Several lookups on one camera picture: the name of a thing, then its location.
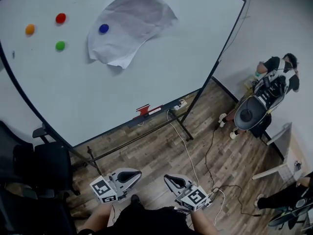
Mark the person's left forearm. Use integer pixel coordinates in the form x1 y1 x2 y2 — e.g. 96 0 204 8
78 203 113 235

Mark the person's right forearm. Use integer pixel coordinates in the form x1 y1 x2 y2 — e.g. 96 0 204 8
189 208 218 235

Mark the black cable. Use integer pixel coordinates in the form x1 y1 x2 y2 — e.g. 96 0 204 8
204 127 220 193

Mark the grey round helmet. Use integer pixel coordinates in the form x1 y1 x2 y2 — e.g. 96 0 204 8
234 98 268 131
268 197 313 227

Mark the white paper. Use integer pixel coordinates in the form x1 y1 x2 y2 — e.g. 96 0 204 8
87 0 179 70

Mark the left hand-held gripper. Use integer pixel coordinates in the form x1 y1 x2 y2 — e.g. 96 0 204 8
89 167 143 204

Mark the white table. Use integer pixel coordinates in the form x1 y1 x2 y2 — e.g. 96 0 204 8
251 122 304 181

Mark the white whiteboard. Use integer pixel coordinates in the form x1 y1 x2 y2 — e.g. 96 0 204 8
0 0 246 177

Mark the person's black clothing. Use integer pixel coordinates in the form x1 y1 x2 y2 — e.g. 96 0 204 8
95 203 194 235

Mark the red whiteboard eraser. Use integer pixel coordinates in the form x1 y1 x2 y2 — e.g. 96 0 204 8
135 104 151 118

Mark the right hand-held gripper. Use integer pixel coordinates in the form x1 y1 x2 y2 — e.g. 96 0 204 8
163 174 210 212

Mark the black backpack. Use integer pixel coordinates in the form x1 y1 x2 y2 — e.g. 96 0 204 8
250 116 272 139

